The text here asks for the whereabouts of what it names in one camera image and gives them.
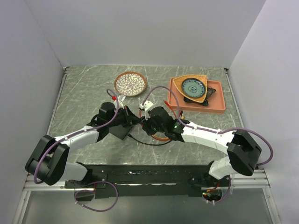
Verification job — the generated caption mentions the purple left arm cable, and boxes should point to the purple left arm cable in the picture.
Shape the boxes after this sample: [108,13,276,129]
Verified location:
[34,88,120,185]

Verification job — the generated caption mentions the orange ethernet cable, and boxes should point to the orange ethernet cable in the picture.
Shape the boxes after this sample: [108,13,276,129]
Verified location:
[151,112,185,142]

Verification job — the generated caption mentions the black ethernet cable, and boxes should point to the black ethernet cable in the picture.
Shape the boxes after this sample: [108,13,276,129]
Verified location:
[128,133,172,147]

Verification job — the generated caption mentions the black network switch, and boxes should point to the black network switch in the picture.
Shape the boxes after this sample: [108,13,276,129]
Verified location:
[109,125,132,140]

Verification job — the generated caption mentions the pink rectangular tray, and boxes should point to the pink rectangular tray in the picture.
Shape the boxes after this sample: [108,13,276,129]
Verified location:
[168,77,226,114]

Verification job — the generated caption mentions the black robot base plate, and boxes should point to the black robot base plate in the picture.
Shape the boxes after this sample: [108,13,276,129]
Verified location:
[65,165,229,199]

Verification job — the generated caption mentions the aluminium frame rail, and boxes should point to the aluminium frame rail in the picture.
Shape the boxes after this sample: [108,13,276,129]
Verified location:
[23,169,271,191]

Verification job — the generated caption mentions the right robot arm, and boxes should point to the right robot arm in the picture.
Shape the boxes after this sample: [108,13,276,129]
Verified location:
[139,105,262,186]

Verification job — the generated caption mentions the black dish under plates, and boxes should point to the black dish under plates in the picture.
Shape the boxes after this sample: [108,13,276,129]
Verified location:
[183,87,216,106]

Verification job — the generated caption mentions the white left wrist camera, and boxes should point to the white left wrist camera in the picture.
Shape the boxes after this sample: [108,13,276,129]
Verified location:
[112,95,126,109]

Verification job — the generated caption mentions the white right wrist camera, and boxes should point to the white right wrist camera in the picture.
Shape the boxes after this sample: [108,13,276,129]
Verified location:
[139,100,154,115]

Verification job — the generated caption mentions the teal round patterned plate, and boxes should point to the teal round patterned plate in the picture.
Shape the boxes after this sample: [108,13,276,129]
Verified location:
[181,78,206,98]

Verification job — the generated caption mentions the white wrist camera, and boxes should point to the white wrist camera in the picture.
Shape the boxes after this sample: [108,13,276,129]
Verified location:
[112,95,126,109]
[139,100,154,115]

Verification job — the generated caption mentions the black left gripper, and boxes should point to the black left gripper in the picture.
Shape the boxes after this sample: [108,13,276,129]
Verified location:
[107,105,142,128]

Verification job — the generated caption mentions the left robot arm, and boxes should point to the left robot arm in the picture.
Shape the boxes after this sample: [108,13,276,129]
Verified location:
[25,102,141,188]

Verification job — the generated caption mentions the floral patterned brown plate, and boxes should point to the floral patterned brown plate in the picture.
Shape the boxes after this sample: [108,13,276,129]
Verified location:
[114,71,147,97]

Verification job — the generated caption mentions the red ethernet cable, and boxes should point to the red ethernet cable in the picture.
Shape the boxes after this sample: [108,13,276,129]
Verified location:
[139,100,185,142]

